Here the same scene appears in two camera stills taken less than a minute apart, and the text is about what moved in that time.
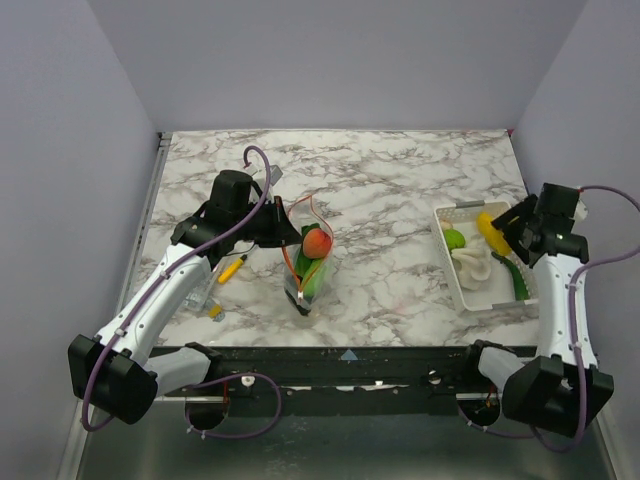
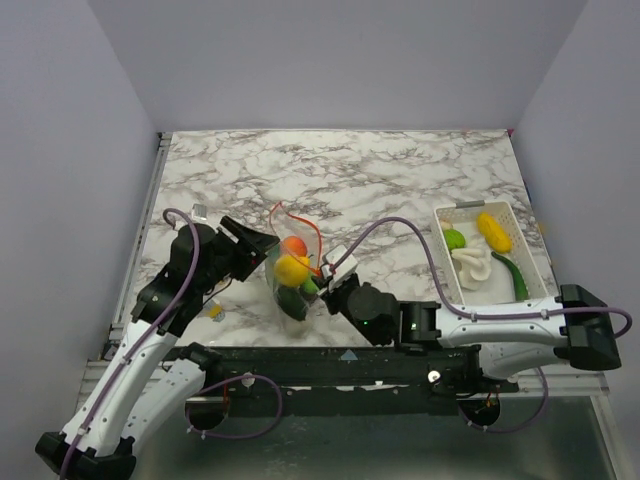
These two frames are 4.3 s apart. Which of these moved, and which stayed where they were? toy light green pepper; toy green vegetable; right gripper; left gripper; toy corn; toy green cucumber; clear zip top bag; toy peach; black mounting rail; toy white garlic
Moved: left gripper; toy peach; clear zip top bag; right gripper; toy green vegetable
Stayed: toy white garlic; toy green cucumber; toy light green pepper; black mounting rail; toy corn
